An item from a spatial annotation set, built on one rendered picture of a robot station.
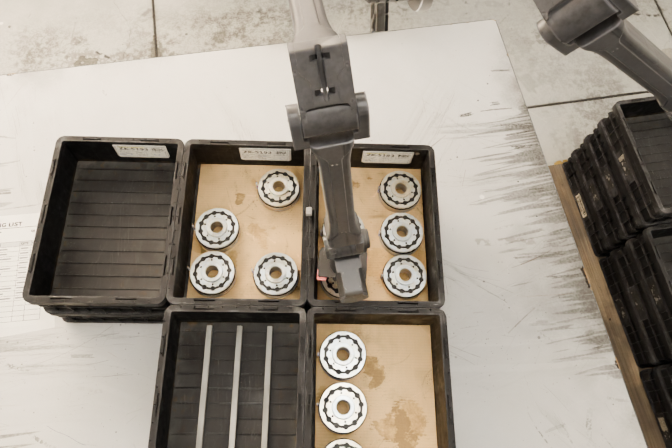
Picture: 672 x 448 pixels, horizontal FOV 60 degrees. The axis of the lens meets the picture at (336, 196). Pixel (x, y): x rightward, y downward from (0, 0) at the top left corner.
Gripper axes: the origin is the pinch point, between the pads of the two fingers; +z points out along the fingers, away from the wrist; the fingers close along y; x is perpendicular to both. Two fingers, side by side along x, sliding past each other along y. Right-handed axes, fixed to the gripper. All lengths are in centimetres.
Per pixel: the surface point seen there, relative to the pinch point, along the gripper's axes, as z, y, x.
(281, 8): 89, -36, 149
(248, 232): 4.3, -23.0, 9.3
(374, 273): 4.1, 8.1, 2.2
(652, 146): 39, 102, 65
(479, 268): 17.1, 36.9, 10.1
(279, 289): 1.2, -13.6, -4.6
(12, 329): 17, -78, -17
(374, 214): 4.3, 7.2, 17.3
